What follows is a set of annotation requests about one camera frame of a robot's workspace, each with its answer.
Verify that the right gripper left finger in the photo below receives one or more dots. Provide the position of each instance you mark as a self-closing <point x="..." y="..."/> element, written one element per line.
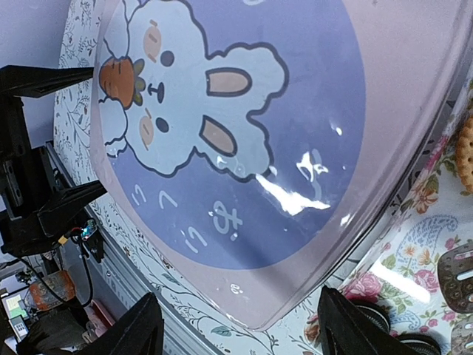
<point x="139" y="331"/>

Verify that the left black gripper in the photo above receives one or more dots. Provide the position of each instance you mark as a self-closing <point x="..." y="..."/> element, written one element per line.
<point x="36" y="211"/>

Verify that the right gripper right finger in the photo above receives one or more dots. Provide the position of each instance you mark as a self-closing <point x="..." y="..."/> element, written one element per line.
<point x="346" y="330"/>

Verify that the metal serving tongs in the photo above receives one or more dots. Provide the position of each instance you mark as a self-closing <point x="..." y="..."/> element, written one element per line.
<point x="455" y="280"/>

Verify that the silver metal tray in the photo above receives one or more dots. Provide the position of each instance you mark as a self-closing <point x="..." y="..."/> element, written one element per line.
<point x="253" y="142"/>

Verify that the black sandwich cookie left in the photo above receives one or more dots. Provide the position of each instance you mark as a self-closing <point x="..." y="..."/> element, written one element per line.
<point x="375" y="314"/>

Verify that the black sandwich cookie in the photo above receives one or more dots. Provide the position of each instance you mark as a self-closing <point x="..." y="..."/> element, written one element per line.
<point x="420" y="343"/>
<point x="375" y="314"/>

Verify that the floral cookie tray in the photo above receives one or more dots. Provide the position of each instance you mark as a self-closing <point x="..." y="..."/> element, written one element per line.
<point x="400" y="271"/>

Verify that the black sandwich cookie right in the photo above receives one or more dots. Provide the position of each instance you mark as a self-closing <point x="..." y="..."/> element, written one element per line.
<point x="420" y="343"/>

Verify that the orange drink bottle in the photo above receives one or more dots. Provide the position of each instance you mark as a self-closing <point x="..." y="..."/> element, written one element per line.
<point x="52" y="291"/>

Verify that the front aluminium rail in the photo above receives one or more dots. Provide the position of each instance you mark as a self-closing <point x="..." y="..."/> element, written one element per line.
<point x="131" y="267"/>

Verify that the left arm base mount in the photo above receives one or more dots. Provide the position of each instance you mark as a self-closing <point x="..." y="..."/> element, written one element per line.
<point x="88" y="240"/>

